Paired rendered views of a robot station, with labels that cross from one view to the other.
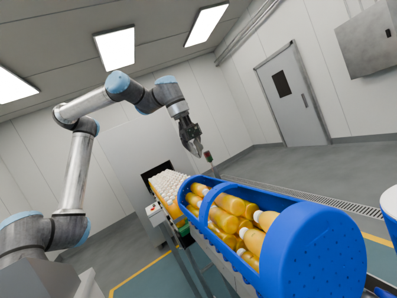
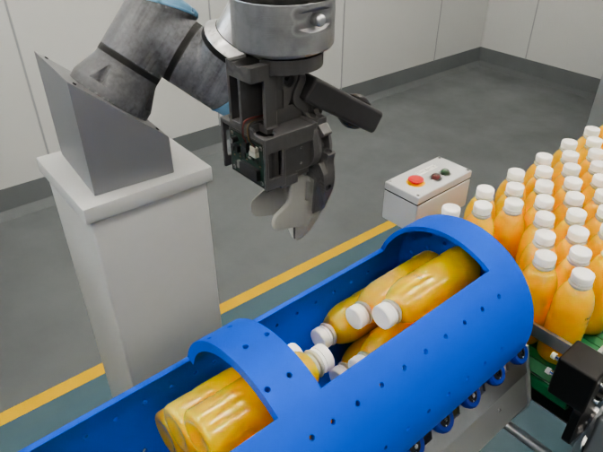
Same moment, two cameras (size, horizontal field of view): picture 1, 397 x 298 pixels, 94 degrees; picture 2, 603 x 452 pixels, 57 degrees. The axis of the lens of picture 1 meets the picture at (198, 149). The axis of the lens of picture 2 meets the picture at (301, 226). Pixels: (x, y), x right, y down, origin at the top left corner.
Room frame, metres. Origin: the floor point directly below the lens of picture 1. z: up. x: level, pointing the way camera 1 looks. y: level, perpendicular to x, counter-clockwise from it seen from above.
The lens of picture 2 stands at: (0.67, -0.46, 1.73)
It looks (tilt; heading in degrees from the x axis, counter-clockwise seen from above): 34 degrees down; 69
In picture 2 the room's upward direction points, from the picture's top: straight up
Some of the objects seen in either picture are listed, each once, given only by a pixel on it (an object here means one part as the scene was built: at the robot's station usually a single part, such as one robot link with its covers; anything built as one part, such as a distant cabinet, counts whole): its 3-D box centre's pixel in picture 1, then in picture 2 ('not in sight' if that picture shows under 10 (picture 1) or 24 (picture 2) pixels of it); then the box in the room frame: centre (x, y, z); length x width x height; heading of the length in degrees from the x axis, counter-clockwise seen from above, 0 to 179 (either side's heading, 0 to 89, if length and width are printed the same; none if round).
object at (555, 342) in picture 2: (198, 207); (493, 305); (1.34, 0.19, 0.96); 0.40 x 0.01 x 0.03; 109
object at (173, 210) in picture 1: (175, 213); not in sight; (1.33, 0.35, 0.99); 0.07 x 0.07 x 0.19
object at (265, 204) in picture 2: (194, 150); (275, 202); (0.82, 0.02, 1.42); 0.06 x 0.03 x 0.09; 19
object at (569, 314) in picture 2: not in sight; (567, 318); (1.42, 0.08, 0.99); 0.07 x 0.07 x 0.19
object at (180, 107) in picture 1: (179, 109); (284, 23); (0.83, 0.00, 1.61); 0.10 x 0.09 x 0.05; 109
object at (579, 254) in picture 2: not in sight; (580, 255); (1.47, 0.13, 1.09); 0.04 x 0.04 x 0.02
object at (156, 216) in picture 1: (155, 213); (426, 193); (1.36, 0.50, 1.05); 0.20 x 0.10 x 0.10; 19
